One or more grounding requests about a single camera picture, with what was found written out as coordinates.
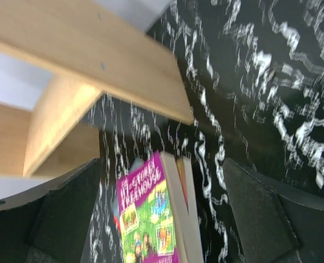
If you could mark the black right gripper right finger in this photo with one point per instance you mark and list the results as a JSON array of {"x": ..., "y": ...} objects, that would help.
[{"x": 276, "y": 222}]

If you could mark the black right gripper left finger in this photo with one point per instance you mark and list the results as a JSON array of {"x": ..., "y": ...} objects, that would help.
[{"x": 49, "y": 222}]

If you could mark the purple 117-storey treehouse book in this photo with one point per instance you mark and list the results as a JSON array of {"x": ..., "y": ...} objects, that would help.
[{"x": 153, "y": 214}]

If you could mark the red 13-storey treehouse book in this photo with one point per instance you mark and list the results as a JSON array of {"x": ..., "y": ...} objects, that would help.
[{"x": 117, "y": 223}]

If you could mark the blue sunset cover book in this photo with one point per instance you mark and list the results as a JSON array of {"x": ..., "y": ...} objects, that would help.
[{"x": 194, "y": 246}]

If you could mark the black marble pattern mat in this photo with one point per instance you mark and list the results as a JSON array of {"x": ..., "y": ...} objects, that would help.
[{"x": 254, "y": 75}]

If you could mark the light wooden bookshelf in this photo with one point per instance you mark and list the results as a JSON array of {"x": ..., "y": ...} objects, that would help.
[{"x": 90, "y": 51}]

